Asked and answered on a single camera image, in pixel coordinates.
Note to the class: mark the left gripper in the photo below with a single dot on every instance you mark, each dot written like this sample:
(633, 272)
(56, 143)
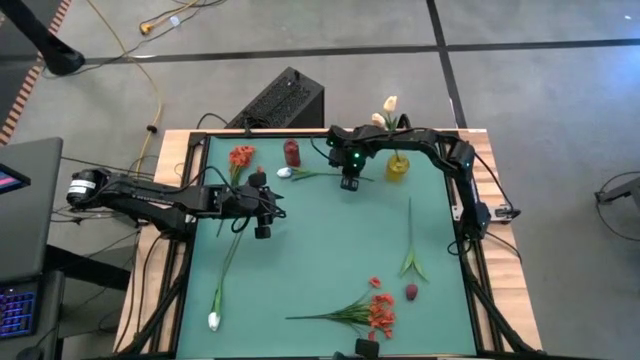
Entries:
(250, 202)

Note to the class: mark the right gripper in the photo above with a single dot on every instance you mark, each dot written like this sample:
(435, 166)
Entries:
(348, 170)

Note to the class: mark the white and blue tulip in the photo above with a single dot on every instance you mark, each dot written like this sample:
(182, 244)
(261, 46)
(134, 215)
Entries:
(284, 173)

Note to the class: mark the orange flower bunch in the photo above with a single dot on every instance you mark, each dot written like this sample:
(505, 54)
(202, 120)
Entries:
(241, 156)
(382, 315)

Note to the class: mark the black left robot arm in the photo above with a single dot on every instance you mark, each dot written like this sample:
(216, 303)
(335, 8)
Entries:
(150, 197)

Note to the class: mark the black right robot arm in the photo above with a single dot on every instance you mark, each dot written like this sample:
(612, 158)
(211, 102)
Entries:
(430, 140)

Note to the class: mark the yellow glass vase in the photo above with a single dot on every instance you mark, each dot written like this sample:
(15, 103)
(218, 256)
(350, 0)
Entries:
(397, 170)

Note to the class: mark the red ribbed glass vase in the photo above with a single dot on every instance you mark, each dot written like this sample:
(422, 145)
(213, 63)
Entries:
(292, 154)

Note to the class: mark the black computer tower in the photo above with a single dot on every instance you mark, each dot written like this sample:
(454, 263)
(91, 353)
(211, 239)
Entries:
(285, 100)

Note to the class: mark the black box-shaped object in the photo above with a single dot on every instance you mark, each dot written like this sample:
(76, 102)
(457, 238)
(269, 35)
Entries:
(367, 347)

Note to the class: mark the wooden table board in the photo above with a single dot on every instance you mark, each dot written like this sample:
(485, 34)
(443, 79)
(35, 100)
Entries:
(500, 280)

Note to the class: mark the dark grey desk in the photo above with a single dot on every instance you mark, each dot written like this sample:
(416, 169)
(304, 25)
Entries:
(30, 215)

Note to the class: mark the black stand pillar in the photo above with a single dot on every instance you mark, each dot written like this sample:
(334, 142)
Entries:
(60, 59)

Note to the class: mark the small black monitor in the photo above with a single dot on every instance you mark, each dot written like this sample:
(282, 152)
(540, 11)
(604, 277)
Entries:
(10, 179)

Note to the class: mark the backlit keyboard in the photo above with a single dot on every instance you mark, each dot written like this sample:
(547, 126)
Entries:
(17, 312)

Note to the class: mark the black aluminium table frame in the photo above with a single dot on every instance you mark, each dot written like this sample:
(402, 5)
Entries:
(175, 320)

